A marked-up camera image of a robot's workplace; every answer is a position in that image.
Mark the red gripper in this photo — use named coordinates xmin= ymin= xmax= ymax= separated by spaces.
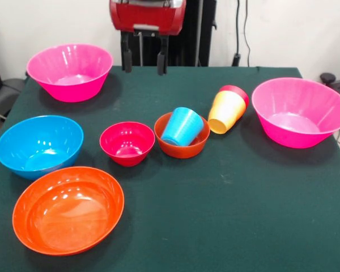
xmin=109 ymin=0 xmax=187 ymax=76

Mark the blue plastic cup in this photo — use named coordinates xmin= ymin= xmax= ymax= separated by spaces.
xmin=160 ymin=107 xmax=205 ymax=147

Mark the small red plastic bowl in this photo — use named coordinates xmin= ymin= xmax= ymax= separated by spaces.
xmin=99 ymin=121 xmax=156 ymax=167

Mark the yellow plastic cup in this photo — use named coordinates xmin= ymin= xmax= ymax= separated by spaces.
xmin=207 ymin=90 xmax=247 ymax=135

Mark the red plastic cup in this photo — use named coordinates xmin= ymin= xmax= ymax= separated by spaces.
xmin=219 ymin=84 xmax=250 ymax=109

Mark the small orange plastic bowl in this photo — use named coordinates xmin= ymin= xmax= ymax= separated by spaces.
xmin=154 ymin=112 xmax=211 ymax=159

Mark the blue plastic bowl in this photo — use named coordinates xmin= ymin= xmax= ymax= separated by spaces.
xmin=0 ymin=114 xmax=84 ymax=181

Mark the large pink plastic bowl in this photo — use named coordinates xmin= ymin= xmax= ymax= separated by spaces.
xmin=26 ymin=44 xmax=114 ymax=103
xmin=251 ymin=78 xmax=340 ymax=149

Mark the large orange plastic bowl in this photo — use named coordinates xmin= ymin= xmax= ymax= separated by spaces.
xmin=12 ymin=166 xmax=125 ymax=256

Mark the dark green tablecloth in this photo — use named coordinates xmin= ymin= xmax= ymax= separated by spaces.
xmin=0 ymin=66 xmax=340 ymax=272

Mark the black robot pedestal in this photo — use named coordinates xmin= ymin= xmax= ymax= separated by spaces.
xmin=119 ymin=0 xmax=218 ymax=67

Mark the black wall cable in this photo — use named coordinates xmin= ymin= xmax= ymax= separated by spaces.
xmin=232 ymin=0 xmax=250 ymax=67

